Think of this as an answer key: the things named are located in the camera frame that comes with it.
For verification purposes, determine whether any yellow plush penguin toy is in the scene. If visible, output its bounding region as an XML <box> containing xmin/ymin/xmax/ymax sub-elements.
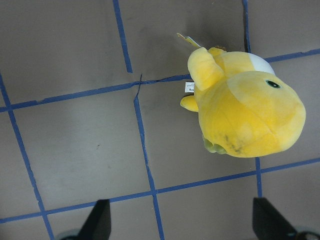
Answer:
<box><xmin>180</xmin><ymin>36</ymin><xmax>306</xmax><ymax>158</ymax></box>

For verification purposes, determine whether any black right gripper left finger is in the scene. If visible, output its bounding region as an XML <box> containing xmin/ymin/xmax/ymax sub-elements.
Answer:
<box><xmin>60</xmin><ymin>199</ymin><xmax>111</xmax><ymax>240</ymax></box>

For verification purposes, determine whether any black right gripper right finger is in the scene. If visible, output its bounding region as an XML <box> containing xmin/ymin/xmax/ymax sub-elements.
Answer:
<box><xmin>252</xmin><ymin>197</ymin><xmax>320</xmax><ymax>240</ymax></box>

